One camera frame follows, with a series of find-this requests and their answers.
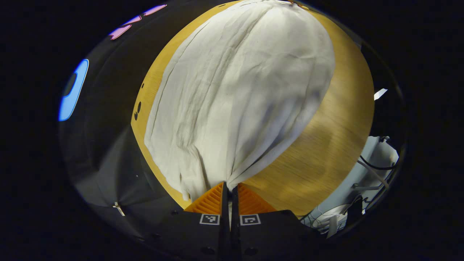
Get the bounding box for white cable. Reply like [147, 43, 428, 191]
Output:
[357, 161, 390, 189]

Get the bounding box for black cable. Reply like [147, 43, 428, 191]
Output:
[360, 155, 395, 171]

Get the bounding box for white jeans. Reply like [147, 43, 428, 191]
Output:
[144, 0, 336, 202]

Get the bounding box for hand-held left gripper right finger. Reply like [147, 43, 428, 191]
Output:
[231, 183, 319, 261]

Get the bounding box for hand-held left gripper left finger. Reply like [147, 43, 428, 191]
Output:
[145, 182, 231, 261]

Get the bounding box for black backdrop cloth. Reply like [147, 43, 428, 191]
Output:
[58, 0, 236, 250]

